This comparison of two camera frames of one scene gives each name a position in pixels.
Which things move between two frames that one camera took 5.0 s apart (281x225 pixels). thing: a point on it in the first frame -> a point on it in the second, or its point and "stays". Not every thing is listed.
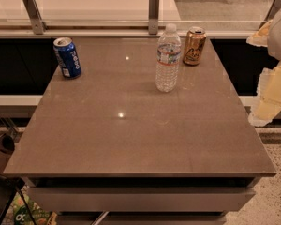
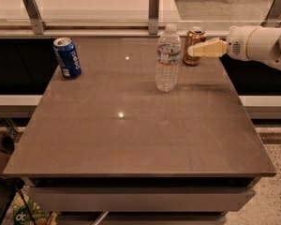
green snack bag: x=22 y=215 stays
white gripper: x=280 y=37 -> x=236 y=45
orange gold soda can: x=195 y=41 stays
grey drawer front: x=138 y=199 stays
